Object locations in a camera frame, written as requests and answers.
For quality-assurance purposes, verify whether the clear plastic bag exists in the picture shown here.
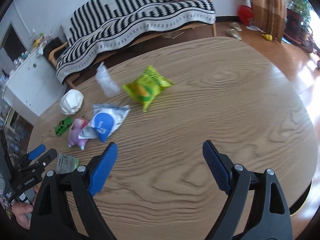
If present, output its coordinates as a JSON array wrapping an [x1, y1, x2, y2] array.
[[96, 62, 121, 97]]

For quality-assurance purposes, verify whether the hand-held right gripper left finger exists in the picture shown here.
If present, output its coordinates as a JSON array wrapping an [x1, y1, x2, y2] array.
[[29, 142, 118, 240]]

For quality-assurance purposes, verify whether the silver blue foil wrapper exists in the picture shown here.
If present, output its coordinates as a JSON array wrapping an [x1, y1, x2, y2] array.
[[78, 104, 131, 142]]

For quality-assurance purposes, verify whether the pink kids tricycle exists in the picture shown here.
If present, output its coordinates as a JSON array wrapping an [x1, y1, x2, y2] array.
[[302, 32, 320, 54]]

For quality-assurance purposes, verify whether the white low shelf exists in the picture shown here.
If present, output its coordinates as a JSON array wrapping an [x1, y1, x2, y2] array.
[[0, 97, 33, 155]]

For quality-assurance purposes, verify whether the white cabinet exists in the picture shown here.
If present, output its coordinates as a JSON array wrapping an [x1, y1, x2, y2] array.
[[2, 47, 68, 117]]

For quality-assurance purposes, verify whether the large potted plant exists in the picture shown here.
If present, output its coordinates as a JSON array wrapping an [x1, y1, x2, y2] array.
[[282, 0, 313, 45]]

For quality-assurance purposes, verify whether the white paper ball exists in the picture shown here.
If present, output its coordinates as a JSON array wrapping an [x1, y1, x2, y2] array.
[[60, 89, 84, 116]]

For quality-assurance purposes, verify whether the white green cigarette pack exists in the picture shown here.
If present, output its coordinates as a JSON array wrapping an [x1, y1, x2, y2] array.
[[57, 154, 80, 173]]

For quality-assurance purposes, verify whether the green crumpled pack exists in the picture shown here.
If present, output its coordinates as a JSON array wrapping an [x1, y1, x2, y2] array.
[[54, 117, 74, 137]]

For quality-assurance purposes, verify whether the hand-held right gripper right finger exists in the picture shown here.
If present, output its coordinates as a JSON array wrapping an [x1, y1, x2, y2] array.
[[202, 140, 293, 240]]

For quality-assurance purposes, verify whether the brown patterned curtain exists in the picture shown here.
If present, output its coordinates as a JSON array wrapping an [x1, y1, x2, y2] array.
[[246, 0, 287, 42]]

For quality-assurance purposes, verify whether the person's left hand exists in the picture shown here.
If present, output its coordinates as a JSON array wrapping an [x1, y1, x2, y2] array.
[[12, 201, 34, 230]]

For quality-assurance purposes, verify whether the striped black white sofa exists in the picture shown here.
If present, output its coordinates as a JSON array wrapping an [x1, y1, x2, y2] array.
[[55, 0, 216, 84]]

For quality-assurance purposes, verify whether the purple pink plastic toy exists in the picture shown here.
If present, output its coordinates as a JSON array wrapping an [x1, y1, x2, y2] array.
[[68, 118, 88, 151]]

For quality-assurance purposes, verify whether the wooden sofa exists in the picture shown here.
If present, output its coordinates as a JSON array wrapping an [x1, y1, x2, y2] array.
[[49, 0, 217, 85]]

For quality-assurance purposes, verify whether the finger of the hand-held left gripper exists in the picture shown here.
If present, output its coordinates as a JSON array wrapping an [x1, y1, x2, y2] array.
[[15, 149, 58, 174], [15, 144, 46, 168]]

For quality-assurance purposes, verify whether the clutter of bottles and toys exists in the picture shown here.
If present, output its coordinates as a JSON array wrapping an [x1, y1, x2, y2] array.
[[0, 32, 53, 80]]

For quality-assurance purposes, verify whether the yellow green snack packet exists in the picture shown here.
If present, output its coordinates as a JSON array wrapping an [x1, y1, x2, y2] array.
[[122, 65, 174, 112]]

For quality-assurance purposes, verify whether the red bag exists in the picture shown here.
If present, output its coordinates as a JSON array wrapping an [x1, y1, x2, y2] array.
[[237, 5, 254, 25]]

